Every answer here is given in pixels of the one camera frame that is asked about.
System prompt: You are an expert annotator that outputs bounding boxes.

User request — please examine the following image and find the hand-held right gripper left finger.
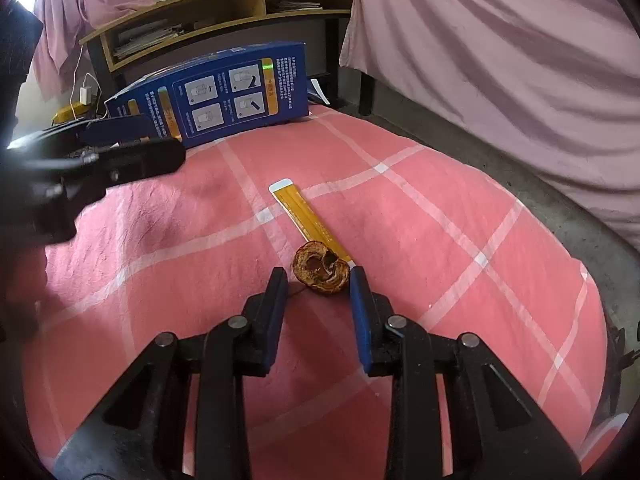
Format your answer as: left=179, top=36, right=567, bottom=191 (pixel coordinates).
left=52, top=266, right=290, bottom=480

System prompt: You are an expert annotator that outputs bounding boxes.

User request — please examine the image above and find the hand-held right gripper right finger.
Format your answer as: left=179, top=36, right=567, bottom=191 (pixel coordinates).
left=349, top=266, right=583, bottom=480

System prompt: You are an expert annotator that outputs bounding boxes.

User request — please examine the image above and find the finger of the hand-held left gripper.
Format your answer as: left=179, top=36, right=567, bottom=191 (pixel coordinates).
left=75, top=137, right=187, bottom=188
left=82, top=114, right=152, bottom=147

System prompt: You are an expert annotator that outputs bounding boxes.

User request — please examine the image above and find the brown round food scrap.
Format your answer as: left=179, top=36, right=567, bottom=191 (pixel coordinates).
left=291, top=241, right=351, bottom=296

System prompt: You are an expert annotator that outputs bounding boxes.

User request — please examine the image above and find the red and white plastic basin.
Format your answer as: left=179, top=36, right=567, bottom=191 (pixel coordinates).
left=577, top=412, right=631, bottom=466

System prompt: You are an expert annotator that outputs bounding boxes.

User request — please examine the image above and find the yellow object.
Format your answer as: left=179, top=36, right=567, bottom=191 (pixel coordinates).
left=52, top=105, right=93, bottom=126

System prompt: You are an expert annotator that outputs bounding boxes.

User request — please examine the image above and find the pink checked blanket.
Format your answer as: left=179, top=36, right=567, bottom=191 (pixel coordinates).
left=20, top=105, right=608, bottom=480

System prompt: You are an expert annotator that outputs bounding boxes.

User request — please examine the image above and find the blue printed cardboard box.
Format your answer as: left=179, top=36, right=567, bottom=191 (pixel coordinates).
left=104, top=41, right=311, bottom=148

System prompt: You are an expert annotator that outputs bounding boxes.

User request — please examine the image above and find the yellow striped wrapper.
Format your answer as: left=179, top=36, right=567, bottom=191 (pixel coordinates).
left=268, top=178, right=357, bottom=268

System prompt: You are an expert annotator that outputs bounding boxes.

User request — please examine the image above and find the mauve hanging cloth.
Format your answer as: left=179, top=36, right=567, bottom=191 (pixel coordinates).
left=32, top=0, right=161, bottom=101

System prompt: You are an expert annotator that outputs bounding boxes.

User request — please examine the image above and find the wooden shelf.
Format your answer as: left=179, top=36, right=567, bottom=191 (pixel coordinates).
left=80, top=0, right=376, bottom=116

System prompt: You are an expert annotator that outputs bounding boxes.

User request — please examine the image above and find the pink hanging sheet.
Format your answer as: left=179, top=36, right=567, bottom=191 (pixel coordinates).
left=339, top=0, right=640, bottom=251

